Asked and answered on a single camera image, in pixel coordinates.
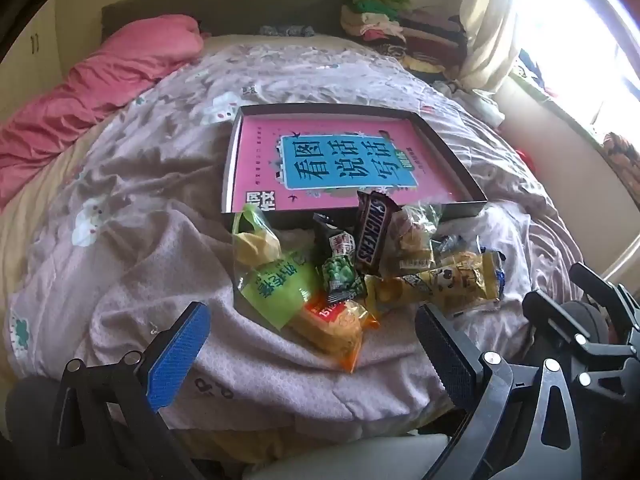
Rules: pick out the pink quilt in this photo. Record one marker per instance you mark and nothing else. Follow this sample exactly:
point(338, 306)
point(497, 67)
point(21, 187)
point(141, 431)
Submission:
point(100, 80)

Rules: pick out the cream wardrobe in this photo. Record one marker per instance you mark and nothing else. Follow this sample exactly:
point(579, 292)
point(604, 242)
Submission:
point(30, 60)

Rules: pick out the orange cake packet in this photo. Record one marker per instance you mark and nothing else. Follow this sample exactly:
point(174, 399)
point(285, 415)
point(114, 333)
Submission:
point(330, 330)

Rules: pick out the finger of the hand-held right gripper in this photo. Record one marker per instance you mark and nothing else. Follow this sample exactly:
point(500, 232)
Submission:
point(605, 285)
point(555, 317)

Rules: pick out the dark brown snack packet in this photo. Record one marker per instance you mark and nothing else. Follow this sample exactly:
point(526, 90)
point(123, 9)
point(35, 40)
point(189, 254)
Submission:
point(325, 227)

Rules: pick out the white plastic bag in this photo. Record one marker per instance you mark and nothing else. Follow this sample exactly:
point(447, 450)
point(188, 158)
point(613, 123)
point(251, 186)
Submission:
point(490, 107)

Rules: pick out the green clear cake packet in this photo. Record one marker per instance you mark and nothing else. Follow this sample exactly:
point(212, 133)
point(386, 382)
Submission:
point(280, 290)

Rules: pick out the grey headboard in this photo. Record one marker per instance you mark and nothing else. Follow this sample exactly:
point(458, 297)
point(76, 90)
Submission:
point(250, 5)

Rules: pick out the pile of folded clothes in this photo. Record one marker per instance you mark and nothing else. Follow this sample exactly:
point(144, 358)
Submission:
point(410, 30)

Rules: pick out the yellow bedsheet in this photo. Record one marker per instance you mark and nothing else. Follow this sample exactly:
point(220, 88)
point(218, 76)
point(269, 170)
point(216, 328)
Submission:
point(30, 230)

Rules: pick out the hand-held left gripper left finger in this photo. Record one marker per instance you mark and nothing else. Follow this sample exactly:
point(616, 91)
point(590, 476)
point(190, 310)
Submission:
point(177, 360)

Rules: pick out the dark patterned cloth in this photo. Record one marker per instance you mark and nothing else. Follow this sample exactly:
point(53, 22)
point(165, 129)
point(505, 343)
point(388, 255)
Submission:
point(285, 30)

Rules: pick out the blue snack packet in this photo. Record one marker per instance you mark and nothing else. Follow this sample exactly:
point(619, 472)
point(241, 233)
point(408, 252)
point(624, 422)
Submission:
point(450, 245)

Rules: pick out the green pea packet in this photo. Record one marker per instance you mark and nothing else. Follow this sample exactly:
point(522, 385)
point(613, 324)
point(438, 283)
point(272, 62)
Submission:
point(342, 280)

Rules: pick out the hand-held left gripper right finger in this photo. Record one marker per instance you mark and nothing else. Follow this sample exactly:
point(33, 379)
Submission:
point(445, 355)

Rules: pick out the yellow panda snack packet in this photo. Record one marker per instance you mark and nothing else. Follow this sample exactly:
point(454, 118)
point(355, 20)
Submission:
point(460, 280)

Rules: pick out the grey shallow tray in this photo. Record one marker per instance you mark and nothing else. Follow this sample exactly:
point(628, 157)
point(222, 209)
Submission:
point(325, 111)

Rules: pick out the brown chocolate bar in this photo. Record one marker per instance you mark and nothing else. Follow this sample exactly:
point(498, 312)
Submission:
point(372, 235)

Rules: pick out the pink book with blue label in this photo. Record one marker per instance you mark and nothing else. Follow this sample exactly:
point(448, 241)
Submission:
point(260, 160)

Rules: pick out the dark clothes heap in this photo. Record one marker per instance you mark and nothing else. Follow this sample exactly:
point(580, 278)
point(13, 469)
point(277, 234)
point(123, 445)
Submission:
point(537, 72)

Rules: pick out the clear floss bread packet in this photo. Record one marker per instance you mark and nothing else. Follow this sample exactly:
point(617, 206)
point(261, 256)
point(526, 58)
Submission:
point(412, 240)

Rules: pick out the green window sill mat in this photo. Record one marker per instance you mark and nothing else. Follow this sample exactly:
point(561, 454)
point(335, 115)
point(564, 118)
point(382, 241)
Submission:
point(560, 110)

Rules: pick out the cream curtain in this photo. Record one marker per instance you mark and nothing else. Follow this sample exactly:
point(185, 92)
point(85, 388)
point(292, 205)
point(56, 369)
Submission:
point(492, 20)

